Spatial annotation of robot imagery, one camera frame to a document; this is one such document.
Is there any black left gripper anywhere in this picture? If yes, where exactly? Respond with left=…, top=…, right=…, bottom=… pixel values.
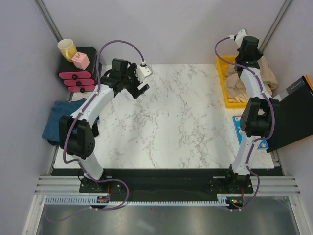
left=121, top=64, right=149, bottom=99

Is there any tan beige t shirt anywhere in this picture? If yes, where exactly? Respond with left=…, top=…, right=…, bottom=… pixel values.
left=224, top=55, right=279, bottom=96

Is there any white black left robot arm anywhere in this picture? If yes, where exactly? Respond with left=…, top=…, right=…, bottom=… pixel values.
left=59, top=59, right=153, bottom=192

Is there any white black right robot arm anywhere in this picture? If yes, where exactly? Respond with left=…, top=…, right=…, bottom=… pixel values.
left=224, top=33, right=275, bottom=193

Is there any pink cube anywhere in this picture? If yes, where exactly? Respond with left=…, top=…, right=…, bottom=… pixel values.
left=71, top=52, right=90, bottom=70

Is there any black pink drawer unit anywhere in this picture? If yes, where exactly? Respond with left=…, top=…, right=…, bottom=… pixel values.
left=57, top=47, right=102, bottom=93

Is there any yellow mug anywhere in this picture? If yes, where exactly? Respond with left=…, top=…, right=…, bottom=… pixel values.
left=57, top=39, right=77, bottom=62

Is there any yellow plastic bin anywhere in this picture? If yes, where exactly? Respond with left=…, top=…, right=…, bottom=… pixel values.
left=216, top=55, right=247, bottom=109

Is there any blue folded t shirt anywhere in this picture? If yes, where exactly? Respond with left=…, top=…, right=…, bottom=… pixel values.
left=41, top=98, right=100, bottom=141

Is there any cream yellow t shirt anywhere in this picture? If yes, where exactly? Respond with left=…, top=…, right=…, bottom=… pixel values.
left=228, top=92, right=249, bottom=103

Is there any blue white booklet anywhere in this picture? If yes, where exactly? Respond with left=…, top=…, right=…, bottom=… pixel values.
left=232, top=115, right=268, bottom=150

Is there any black clip file binder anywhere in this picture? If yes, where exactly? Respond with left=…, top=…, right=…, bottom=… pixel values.
left=267, top=76, right=313, bottom=153

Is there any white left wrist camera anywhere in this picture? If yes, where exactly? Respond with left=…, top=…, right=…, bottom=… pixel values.
left=136, top=65, right=153, bottom=82

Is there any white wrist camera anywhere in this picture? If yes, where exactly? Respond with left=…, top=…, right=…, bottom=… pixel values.
left=234, top=28, right=247, bottom=47
left=136, top=65, right=153, bottom=82

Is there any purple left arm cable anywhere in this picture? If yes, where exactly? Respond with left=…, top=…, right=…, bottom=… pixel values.
left=44, top=40, right=147, bottom=223

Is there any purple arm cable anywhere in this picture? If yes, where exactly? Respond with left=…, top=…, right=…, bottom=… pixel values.
left=44, top=40, right=147, bottom=223
left=214, top=36, right=275, bottom=212

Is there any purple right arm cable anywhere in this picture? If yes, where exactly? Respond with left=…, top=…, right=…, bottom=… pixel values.
left=214, top=36, right=275, bottom=212

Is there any left aluminium corner post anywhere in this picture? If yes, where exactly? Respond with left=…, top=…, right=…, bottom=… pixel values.
left=34, top=0, right=63, bottom=42

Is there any aluminium corner post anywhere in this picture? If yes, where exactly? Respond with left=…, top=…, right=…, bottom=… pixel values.
left=34, top=0, right=63, bottom=42
left=259, top=0, right=294, bottom=52

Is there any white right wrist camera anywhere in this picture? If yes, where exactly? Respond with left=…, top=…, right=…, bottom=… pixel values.
left=234, top=28, right=247, bottom=47

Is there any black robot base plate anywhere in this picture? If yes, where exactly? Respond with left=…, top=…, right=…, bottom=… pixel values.
left=79, top=169, right=253, bottom=202

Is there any right aluminium corner post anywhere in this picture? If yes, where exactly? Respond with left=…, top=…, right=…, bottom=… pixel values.
left=259, top=0, right=294, bottom=52

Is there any white slotted cable duct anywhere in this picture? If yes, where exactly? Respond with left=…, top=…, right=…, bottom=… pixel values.
left=45, top=195, right=244, bottom=206

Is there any aluminium frame rail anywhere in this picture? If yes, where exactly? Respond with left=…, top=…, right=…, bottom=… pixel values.
left=35, top=176, right=300, bottom=196

